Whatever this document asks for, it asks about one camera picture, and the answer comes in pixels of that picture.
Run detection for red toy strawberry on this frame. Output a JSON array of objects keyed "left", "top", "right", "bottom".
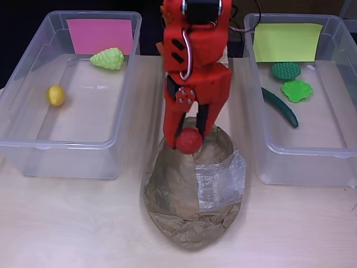
[{"left": 175, "top": 128, "right": 203, "bottom": 154}]

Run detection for dark green toy cucumber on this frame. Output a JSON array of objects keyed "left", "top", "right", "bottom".
[{"left": 261, "top": 87, "right": 299, "bottom": 128}]

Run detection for black power cable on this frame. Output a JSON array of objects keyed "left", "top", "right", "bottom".
[{"left": 230, "top": 0, "right": 262, "bottom": 34}]

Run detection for yellow paper note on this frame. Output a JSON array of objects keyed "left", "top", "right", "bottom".
[{"left": 253, "top": 23, "right": 324, "bottom": 63}]

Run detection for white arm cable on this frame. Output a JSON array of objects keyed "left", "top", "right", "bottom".
[{"left": 180, "top": 27, "right": 194, "bottom": 80}]

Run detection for light green toy grapes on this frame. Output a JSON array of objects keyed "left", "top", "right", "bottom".
[{"left": 90, "top": 47, "right": 125, "bottom": 70}]

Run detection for pink paper note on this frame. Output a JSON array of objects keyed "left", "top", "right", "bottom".
[{"left": 66, "top": 18, "right": 133, "bottom": 55}]

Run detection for yellow toy lemon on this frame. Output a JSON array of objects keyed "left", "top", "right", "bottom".
[{"left": 46, "top": 85, "right": 67, "bottom": 107}]

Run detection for crumpled brown paper bag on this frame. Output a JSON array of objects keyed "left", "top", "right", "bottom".
[{"left": 140, "top": 117, "right": 248, "bottom": 251}]

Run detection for dark green bumpy toy vegetable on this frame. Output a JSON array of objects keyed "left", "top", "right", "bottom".
[{"left": 271, "top": 61, "right": 301, "bottom": 82}]

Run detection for clear plastic bin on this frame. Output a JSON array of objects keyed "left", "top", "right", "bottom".
[
  {"left": 243, "top": 13, "right": 357, "bottom": 187},
  {"left": 0, "top": 10, "right": 142, "bottom": 180}
]

